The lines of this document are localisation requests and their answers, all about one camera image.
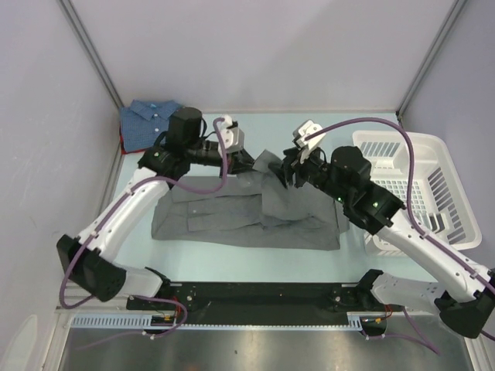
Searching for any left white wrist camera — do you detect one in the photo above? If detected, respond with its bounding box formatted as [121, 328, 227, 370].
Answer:
[213, 115, 244, 155]

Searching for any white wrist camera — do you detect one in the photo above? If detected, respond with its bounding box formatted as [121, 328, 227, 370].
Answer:
[292, 120, 326, 164]
[213, 115, 244, 155]

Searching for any folded blue checked shirt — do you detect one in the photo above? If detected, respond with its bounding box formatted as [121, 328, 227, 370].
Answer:
[119, 100, 182, 140]

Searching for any right aluminium corner post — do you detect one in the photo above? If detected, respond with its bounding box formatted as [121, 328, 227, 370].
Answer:
[395, 0, 469, 124]

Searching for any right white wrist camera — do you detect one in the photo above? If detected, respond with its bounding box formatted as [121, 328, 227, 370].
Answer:
[292, 120, 326, 164]

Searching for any aluminium frame rail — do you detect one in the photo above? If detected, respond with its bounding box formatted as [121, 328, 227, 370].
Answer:
[55, 283, 128, 314]

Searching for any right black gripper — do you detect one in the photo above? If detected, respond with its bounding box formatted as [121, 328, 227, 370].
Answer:
[268, 142, 351, 205]

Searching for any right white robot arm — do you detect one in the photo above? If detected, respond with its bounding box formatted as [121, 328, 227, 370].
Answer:
[268, 146, 494, 339]

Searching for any white slotted cable duct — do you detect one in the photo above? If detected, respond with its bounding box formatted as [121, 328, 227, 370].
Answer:
[70, 313, 363, 332]

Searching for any white plastic laundry basket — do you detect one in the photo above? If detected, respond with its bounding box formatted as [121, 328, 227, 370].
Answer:
[353, 131, 482, 250]

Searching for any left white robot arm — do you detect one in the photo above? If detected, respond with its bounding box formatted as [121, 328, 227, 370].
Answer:
[56, 107, 254, 309]

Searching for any grey long sleeve shirt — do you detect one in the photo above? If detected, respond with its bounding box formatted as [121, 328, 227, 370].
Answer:
[151, 151, 350, 251]

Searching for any aluminium corner post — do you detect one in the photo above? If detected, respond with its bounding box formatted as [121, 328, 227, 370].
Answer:
[56, 0, 124, 109]
[395, 0, 469, 124]

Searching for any left aluminium corner post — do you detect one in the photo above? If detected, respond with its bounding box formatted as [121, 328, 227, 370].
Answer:
[56, 0, 124, 109]

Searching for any folded red shirt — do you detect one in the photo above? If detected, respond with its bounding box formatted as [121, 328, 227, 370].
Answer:
[120, 135, 155, 155]

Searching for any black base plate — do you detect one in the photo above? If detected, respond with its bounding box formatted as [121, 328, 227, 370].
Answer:
[126, 281, 403, 338]

